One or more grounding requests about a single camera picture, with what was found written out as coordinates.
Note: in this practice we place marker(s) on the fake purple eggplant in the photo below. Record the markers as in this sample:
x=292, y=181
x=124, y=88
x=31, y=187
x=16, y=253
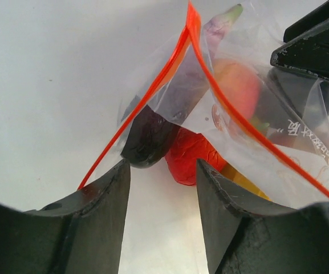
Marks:
x=189, y=83

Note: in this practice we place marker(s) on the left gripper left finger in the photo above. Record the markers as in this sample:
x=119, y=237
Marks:
x=81, y=233

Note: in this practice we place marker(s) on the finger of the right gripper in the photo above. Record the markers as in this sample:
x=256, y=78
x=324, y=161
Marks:
x=306, y=48

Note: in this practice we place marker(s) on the fake dark plum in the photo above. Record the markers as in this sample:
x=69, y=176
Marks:
x=149, y=139

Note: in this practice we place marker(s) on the clear zip top bag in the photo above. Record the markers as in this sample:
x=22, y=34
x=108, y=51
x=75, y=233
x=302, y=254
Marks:
x=283, y=148

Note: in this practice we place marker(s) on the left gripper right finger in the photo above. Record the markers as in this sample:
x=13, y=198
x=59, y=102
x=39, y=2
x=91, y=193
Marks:
x=244, y=233

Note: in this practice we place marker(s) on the fake red yellow apple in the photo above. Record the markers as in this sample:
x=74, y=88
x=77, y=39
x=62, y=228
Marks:
x=239, y=84

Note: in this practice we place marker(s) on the fake red pepper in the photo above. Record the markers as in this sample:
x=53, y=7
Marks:
x=182, y=157

